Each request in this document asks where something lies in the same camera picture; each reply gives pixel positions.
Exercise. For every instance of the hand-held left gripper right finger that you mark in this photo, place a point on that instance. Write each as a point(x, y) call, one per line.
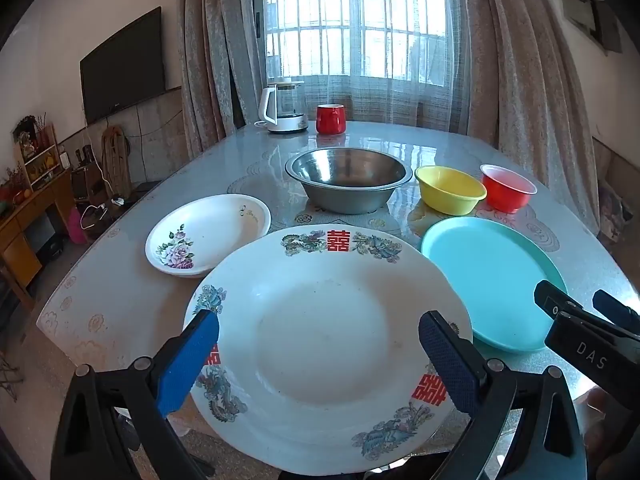
point(450, 362)

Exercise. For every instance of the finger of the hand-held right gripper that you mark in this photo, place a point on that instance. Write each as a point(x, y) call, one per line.
point(617, 312)
point(552, 300)

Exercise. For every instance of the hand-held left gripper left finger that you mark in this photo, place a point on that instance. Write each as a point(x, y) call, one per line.
point(187, 365)

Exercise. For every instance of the teal plastic plate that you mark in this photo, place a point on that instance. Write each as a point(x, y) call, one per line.
point(490, 275)

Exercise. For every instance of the red plastic bowl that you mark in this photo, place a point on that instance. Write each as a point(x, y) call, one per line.
point(505, 195)

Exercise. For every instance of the large white dragon-print plate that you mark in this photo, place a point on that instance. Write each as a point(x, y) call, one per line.
point(325, 335)

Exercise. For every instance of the white floral plate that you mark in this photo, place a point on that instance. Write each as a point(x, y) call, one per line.
point(215, 230)

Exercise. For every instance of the yellow plastic bowl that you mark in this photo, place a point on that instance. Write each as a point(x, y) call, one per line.
point(450, 190)

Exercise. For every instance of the stainless steel bowl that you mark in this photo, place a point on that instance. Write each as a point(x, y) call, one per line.
point(345, 180)

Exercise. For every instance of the printed bag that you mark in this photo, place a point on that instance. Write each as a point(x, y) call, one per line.
point(615, 210)

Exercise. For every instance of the pink bottle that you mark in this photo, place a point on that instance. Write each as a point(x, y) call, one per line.
point(76, 227)

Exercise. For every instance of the wooden cabinet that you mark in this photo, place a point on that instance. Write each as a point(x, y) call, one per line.
point(30, 230)

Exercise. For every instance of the beige velvet curtain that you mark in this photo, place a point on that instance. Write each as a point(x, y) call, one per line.
point(210, 60)
point(525, 85)

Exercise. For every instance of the wooden shelf with ornaments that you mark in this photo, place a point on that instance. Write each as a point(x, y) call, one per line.
point(37, 152)

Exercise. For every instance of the white sheer curtain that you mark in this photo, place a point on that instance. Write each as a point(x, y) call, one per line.
point(380, 100)

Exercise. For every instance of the red mug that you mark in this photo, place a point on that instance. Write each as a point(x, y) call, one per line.
point(330, 120)

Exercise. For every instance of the black flat television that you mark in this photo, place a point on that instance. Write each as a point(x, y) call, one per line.
point(122, 65)

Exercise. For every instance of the barred window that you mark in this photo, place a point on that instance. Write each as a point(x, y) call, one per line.
point(350, 15)

